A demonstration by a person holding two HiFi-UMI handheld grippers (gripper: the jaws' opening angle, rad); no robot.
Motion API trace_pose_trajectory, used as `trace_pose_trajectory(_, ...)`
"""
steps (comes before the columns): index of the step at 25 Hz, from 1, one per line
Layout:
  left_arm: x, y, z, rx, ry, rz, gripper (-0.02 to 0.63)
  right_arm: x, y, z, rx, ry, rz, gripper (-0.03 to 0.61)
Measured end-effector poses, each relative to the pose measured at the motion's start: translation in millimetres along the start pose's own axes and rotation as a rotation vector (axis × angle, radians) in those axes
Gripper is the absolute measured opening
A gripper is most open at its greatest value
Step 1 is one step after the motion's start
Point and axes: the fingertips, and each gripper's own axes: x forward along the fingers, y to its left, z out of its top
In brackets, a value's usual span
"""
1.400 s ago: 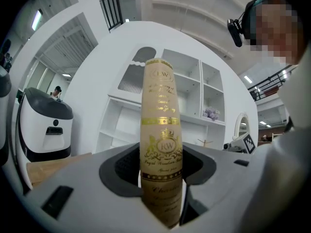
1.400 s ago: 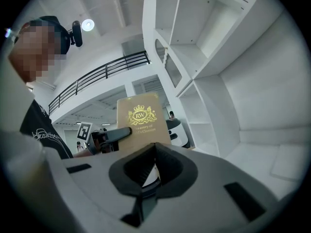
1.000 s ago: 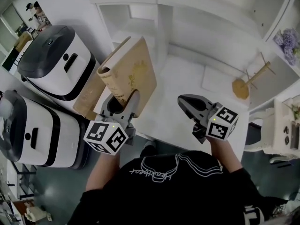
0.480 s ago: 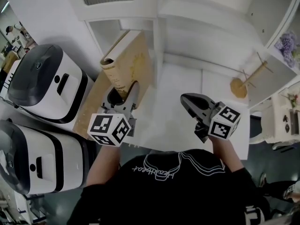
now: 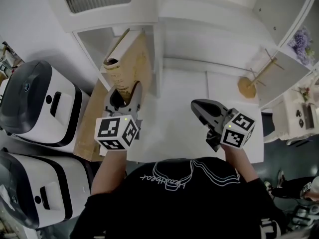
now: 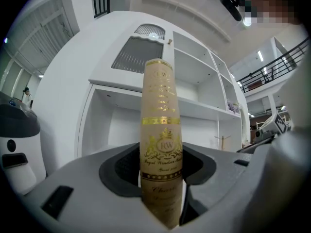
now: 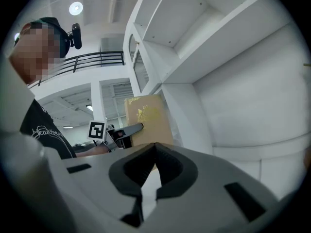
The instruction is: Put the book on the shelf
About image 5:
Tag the grey white equipment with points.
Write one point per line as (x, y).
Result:
(304, 216)

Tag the gold crest book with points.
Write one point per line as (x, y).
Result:
(124, 78)

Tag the wooden coat rack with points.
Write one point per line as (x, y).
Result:
(246, 87)

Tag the white table top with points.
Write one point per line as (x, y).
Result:
(174, 123)

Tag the purple flower bunch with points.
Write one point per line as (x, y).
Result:
(301, 41)

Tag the white and black machine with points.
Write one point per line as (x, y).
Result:
(62, 183)
(64, 123)

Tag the white shelf unit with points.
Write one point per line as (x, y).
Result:
(211, 4)

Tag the cluttered workbench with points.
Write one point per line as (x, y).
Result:
(10, 61)

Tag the person's black printed T-shirt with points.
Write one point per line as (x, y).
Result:
(174, 208)

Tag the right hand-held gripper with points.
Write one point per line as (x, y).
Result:
(236, 133)

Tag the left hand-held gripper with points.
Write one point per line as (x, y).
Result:
(114, 131)

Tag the white shelf compartment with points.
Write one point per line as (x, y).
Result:
(94, 41)

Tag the person's left forearm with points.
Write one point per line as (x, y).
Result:
(109, 170)

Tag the person's right forearm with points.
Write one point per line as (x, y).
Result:
(239, 160)

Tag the brown wooden panel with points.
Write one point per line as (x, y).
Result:
(87, 133)

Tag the white side cabinet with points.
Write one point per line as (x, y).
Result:
(286, 123)

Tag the pink flower sprig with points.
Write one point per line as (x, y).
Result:
(305, 93)

